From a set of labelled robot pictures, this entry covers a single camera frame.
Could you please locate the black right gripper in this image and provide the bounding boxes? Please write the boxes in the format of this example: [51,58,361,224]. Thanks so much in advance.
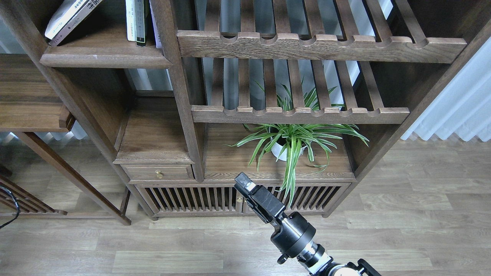
[234,172,317,258]

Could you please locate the maroon book white characters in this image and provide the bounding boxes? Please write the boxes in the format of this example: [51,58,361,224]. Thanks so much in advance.
[49,0,102,46]

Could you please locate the yellow green book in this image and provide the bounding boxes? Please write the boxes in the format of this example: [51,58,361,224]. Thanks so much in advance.
[44,0,88,39]

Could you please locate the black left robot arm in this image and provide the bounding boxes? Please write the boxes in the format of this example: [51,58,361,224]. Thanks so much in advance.
[0,185,21,229]

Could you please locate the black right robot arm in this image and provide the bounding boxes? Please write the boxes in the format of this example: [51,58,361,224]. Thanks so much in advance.
[235,172,380,276]

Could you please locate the white plant pot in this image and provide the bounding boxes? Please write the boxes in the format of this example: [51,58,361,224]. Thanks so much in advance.
[269,128,308,161]

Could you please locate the green spider plant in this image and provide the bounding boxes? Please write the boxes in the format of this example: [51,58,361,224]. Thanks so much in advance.
[226,79,369,205]

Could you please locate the dark wooden bookshelf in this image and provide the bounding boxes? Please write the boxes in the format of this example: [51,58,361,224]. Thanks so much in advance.
[1,0,490,218]

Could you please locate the white upright book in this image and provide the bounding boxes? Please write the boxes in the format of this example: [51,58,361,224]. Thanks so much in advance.
[125,0,136,42]

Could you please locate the dark green upright book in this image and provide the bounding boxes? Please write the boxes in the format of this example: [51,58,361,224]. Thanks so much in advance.
[134,0,150,47]

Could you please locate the wooden side table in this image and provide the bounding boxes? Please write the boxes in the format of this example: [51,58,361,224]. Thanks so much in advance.
[0,54,131,225]

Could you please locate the white curtain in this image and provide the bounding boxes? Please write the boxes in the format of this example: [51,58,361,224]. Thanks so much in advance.
[401,39,491,142]

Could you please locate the white book behind post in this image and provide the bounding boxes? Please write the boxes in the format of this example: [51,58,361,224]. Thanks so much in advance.
[149,0,162,49]

